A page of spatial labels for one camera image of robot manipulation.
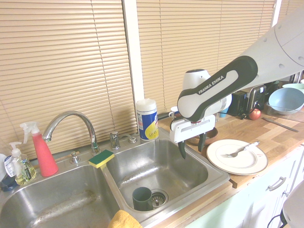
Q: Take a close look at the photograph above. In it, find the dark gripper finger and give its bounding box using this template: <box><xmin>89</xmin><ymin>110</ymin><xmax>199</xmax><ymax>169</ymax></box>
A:
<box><xmin>198</xmin><ymin>133</ymin><xmax>208</xmax><ymax>153</ymax></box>
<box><xmin>178</xmin><ymin>141</ymin><xmax>187</xmax><ymax>160</ymax></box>

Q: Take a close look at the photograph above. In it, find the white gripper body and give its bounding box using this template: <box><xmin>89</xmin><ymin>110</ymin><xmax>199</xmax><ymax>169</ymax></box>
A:
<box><xmin>169</xmin><ymin>114</ymin><xmax>216</xmax><ymax>144</ymax></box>

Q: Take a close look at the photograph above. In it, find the white rounded robot base part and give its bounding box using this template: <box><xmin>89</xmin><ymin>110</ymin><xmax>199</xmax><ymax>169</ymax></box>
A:
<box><xmin>281</xmin><ymin>182</ymin><xmax>304</xmax><ymax>228</ymax></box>

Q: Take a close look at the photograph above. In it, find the stainless steel double sink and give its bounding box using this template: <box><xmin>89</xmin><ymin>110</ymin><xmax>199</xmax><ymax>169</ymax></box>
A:
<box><xmin>0</xmin><ymin>127</ymin><xmax>230</xmax><ymax>228</ymax></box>

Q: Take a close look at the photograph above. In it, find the white sink hole cap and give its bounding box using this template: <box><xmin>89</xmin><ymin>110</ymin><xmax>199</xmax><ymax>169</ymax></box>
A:
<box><xmin>121</xmin><ymin>134</ymin><xmax>139</xmax><ymax>144</ymax></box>

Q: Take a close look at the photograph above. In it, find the metal sink drain strainer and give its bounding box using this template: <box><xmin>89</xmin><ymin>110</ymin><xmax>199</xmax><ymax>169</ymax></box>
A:
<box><xmin>151</xmin><ymin>189</ymin><xmax>169</xmax><ymax>209</ymax></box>

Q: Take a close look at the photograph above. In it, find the chrome sink knob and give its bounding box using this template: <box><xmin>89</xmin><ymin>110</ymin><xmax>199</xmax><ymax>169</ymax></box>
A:
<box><xmin>69</xmin><ymin>151</ymin><xmax>81</xmax><ymax>164</ymax></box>

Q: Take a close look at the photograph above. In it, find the brown wooden bowl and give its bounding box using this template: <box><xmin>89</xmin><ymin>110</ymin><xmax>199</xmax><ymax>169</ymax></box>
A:
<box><xmin>186</xmin><ymin>127</ymin><xmax>219</xmax><ymax>147</ymax></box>

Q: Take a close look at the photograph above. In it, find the white mug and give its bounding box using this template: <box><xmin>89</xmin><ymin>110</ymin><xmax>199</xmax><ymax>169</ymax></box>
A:
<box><xmin>168</xmin><ymin>106</ymin><xmax>181</xmax><ymax>119</ymax></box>

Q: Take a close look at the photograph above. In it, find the blue plastic cup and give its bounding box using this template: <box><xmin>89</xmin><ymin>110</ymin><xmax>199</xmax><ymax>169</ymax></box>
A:
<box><xmin>218</xmin><ymin>105</ymin><xmax>230</xmax><ymax>119</ymax></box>

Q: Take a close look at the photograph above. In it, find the white plate with gold rim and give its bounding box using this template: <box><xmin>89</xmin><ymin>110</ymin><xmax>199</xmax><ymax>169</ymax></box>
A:
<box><xmin>206</xmin><ymin>139</ymin><xmax>269</xmax><ymax>176</ymax></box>

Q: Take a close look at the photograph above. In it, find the wipes canister with yellow label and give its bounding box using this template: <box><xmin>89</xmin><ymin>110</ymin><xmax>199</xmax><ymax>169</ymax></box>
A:
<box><xmin>136</xmin><ymin>97</ymin><xmax>159</xmax><ymax>143</ymax></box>

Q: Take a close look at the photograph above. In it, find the red apple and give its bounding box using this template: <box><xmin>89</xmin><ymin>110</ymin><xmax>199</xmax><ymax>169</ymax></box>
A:
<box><xmin>248</xmin><ymin>108</ymin><xmax>262</xmax><ymax>121</ymax></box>

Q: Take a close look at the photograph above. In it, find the dark green cup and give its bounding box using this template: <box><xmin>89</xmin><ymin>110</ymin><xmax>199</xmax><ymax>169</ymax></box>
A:
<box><xmin>132</xmin><ymin>187</ymin><xmax>154</xmax><ymax>211</ymax></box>

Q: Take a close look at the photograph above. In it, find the black and silver toaster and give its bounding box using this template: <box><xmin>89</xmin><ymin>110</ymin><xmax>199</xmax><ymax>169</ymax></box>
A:
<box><xmin>231</xmin><ymin>85</ymin><xmax>268</xmax><ymax>117</ymax></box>

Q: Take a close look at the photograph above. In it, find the pale green cabinet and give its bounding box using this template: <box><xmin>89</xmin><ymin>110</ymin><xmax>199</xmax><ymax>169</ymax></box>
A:
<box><xmin>180</xmin><ymin>143</ymin><xmax>304</xmax><ymax>228</ymax></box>

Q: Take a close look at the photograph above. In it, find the clear glass bowl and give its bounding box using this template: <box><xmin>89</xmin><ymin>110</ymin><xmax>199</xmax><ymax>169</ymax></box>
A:
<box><xmin>265</xmin><ymin>101</ymin><xmax>304</xmax><ymax>116</ymax></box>

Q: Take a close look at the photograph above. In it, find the long kitchen knife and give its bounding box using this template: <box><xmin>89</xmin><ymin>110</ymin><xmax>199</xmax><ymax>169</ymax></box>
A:
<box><xmin>261</xmin><ymin>117</ymin><xmax>300</xmax><ymax>133</ymax></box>

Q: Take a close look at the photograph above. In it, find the yellow and green sponge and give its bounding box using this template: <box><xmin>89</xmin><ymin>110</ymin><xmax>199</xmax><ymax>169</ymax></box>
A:
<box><xmin>88</xmin><ymin>149</ymin><xmax>115</xmax><ymax>170</ymax></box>

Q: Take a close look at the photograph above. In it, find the yellow cloth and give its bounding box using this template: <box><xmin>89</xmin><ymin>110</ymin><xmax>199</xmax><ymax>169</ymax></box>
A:
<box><xmin>107</xmin><ymin>209</ymin><xmax>143</xmax><ymax>228</ymax></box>

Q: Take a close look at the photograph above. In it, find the light blue bowl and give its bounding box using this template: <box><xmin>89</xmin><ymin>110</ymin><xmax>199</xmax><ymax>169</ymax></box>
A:
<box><xmin>268</xmin><ymin>87</ymin><xmax>304</xmax><ymax>112</ymax></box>

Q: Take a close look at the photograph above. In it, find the chrome gooseneck faucet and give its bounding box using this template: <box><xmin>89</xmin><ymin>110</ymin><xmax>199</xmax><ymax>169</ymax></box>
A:
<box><xmin>42</xmin><ymin>111</ymin><xmax>101</xmax><ymax>156</ymax></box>

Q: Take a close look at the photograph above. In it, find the teal bowl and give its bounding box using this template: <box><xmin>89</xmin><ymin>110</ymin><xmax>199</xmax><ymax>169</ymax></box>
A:
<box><xmin>282</xmin><ymin>83</ymin><xmax>304</xmax><ymax>90</ymax></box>

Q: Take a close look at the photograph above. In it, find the red spray bottle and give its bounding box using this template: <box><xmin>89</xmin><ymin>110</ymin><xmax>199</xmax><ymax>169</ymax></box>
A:
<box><xmin>20</xmin><ymin>121</ymin><xmax>59</xmax><ymax>178</ymax></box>

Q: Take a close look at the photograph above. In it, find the wide beige window blind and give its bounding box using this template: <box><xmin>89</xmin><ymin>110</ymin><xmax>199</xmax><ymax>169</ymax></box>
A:
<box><xmin>0</xmin><ymin>0</ymin><xmax>140</xmax><ymax>160</ymax></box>

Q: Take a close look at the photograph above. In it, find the narrow beige window blind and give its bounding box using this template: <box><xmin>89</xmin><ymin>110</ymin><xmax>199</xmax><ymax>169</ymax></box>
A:
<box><xmin>276</xmin><ymin>0</ymin><xmax>304</xmax><ymax>24</ymax></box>

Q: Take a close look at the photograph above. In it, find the clear pump soap bottle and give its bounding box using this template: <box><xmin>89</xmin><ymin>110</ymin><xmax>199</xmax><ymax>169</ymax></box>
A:
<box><xmin>9</xmin><ymin>142</ymin><xmax>38</xmax><ymax>186</ymax></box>

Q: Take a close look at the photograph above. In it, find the blue label dish bottle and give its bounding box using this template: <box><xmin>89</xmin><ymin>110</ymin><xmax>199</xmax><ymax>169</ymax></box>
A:
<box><xmin>0</xmin><ymin>153</ymin><xmax>18</xmax><ymax>192</ymax></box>

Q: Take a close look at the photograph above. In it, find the white fork-like spoon with white handle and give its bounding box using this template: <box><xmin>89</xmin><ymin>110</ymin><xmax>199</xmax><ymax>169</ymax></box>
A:
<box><xmin>220</xmin><ymin>141</ymin><xmax>260</xmax><ymax>159</ymax></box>

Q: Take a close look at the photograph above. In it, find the chrome faucet handle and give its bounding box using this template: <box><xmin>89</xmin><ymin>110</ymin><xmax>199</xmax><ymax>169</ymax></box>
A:
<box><xmin>109</xmin><ymin>130</ymin><xmax>121</xmax><ymax>150</ymax></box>

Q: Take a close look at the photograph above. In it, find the silver drawer handle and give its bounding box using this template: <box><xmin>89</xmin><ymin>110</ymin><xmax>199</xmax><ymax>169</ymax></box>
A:
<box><xmin>267</xmin><ymin>176</ymin><xmax>287</xmax><ymax>191</ymax></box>

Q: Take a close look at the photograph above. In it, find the black cable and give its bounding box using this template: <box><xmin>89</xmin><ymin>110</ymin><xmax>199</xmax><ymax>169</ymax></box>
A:
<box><xmin>265</xmin><ymin>213</ymin><xmax>285</xmax><ymax>228</ymax></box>

